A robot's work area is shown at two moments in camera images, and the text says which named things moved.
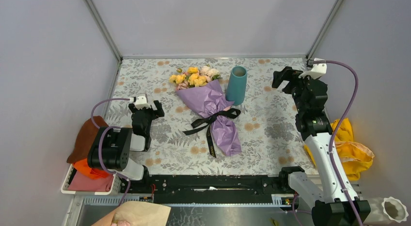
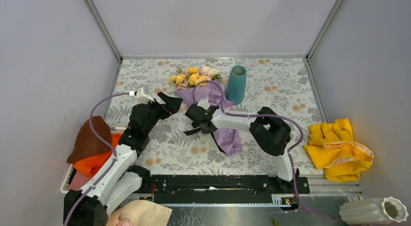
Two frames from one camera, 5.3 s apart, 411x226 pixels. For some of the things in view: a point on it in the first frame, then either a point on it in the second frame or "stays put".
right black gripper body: x=299 y=85 -> x=205 y=132
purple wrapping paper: x=206 y=100 stays put
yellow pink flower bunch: x=194 y=77 stays put
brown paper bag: x=138 y=213 stays put
